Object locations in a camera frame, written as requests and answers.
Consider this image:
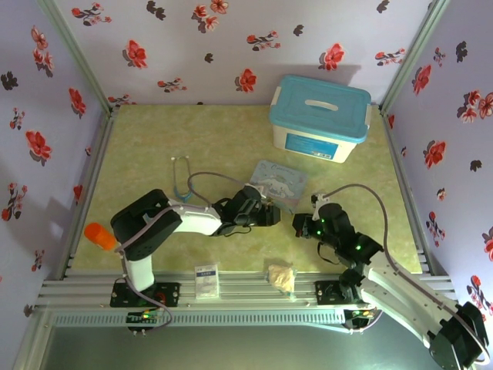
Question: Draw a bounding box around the thin black right gripper wire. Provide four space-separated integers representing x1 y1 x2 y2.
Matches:
316 240 342 267

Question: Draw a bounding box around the white storage box blue lid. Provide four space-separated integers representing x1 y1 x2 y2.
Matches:
268 74 373 164

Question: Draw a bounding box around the clear bag with beige contents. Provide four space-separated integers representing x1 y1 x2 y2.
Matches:
263 263 298 304

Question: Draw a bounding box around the light blue cartoon tin box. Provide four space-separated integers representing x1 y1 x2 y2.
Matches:
249 160 309 215

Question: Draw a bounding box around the blue stethoscope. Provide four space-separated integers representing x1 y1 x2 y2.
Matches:
170 155 198 202

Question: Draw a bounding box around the small white paper packet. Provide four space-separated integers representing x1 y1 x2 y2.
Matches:
193 263 220 301

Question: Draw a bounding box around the orange plastic bottle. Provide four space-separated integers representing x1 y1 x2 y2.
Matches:
84 222 117 250

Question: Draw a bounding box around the aluminium side rail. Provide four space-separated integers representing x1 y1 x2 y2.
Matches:
379 107 450 277
56 109 117 281

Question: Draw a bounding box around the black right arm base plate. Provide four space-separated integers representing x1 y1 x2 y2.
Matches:
314 280 363 306

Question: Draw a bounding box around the aluminium corner post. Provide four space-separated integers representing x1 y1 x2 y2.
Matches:
378 0 452 113
37 0 116 113

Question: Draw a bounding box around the slotted grey cable duct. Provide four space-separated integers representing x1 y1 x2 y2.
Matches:
51 311 347 328

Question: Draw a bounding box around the aluminium table edge rail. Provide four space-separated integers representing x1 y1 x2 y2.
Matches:
36 270 460 311

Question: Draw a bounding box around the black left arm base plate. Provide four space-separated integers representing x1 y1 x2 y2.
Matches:
110 281 182 308

